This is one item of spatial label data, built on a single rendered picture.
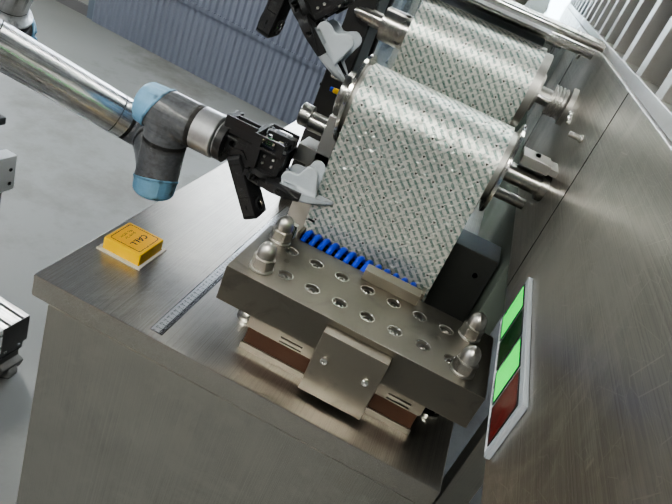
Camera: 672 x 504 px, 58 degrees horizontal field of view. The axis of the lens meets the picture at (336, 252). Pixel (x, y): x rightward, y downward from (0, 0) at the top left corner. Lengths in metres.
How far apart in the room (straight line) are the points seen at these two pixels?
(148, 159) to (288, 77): 3.44
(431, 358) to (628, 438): 0.53
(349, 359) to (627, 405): 0.52
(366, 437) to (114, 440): 0.42
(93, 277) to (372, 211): 0.44
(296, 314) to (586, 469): 0.54
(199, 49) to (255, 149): 3.86
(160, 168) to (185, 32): 3.83
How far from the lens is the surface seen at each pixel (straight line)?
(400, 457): 0.91
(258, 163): 1.00
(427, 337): 0.91
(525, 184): 0.98
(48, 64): 1.15
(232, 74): 4.69
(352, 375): 0.86
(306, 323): 0.86
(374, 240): 1.00
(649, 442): 0.35
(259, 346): 0.93
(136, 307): 0.97
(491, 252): 1.08
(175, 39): 4.93
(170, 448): 1.04
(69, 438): 1.16
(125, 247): 1.04
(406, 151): 0.94
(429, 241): 0.98
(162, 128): 1.05
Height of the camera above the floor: 1.51
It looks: 29 degrees down
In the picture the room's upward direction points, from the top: 24 degrees clockwise
